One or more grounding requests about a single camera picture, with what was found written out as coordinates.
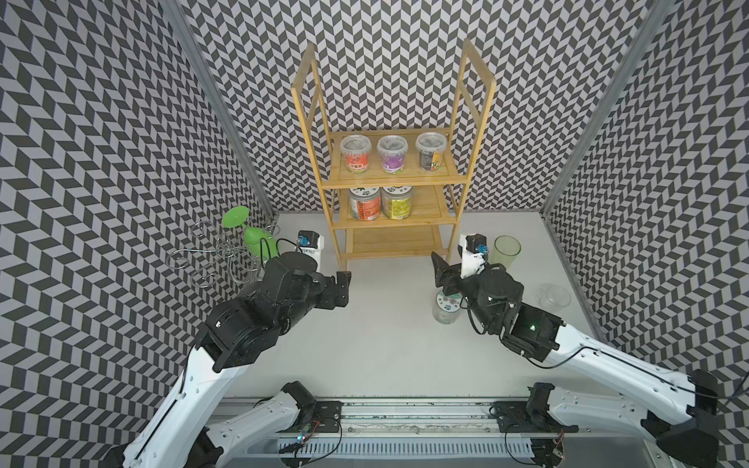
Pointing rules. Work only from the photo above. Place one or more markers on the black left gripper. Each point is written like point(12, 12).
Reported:
point(328, 299)

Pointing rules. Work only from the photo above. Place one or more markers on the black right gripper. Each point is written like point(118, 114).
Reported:
point(444, 272)

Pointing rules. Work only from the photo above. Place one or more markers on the sunflower seed container yellow label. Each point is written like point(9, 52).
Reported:
point(397, 202)

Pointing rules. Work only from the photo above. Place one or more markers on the carrot seed container red label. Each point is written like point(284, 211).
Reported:
point(364, 203)

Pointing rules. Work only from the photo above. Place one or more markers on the small clear seed jar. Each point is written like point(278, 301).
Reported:
point(431, 147)

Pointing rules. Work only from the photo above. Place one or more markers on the small purple seed jar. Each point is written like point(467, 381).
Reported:
point(392, 151)

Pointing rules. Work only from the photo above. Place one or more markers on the red tomato seed container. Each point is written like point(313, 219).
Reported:
point(356, 150)

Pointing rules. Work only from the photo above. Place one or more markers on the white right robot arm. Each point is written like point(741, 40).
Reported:
point(678, 411)

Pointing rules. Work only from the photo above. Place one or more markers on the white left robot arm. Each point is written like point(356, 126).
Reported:
point(231, 339)

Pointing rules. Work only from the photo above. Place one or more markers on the wooden three-tier shelf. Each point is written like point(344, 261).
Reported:
point(440, 196)

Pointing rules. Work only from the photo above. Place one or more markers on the green translucent plastic cup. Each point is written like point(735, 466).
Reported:
point(505, 250)

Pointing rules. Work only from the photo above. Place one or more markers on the green plastic wine glass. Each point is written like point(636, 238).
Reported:
point(259, 241)

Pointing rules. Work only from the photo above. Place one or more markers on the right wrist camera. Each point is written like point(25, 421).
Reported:
point(474, 254)

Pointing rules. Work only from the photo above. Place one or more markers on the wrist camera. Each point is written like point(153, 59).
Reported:
point(311, 243)
point(474, 254)

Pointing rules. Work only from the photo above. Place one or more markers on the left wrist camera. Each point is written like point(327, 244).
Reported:
point(311, 243)

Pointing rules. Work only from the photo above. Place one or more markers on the chrome wire glass rack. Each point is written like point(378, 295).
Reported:
point(213, 254)

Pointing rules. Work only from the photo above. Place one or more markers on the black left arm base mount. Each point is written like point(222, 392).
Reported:
point(325, 416)

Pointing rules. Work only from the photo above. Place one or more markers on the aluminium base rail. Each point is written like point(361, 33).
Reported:
point(392, 429)

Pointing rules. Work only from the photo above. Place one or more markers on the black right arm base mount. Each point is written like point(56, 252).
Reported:
point(529, 416)

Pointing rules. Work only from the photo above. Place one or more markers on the left aluminium corner post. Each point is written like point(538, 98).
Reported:
point(174, 14)

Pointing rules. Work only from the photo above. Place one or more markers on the aluminium corner post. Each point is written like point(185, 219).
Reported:
point(174, 14)
point(656, 16)

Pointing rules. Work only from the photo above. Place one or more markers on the right aluminium corner post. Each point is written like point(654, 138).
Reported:
point(656, 16)

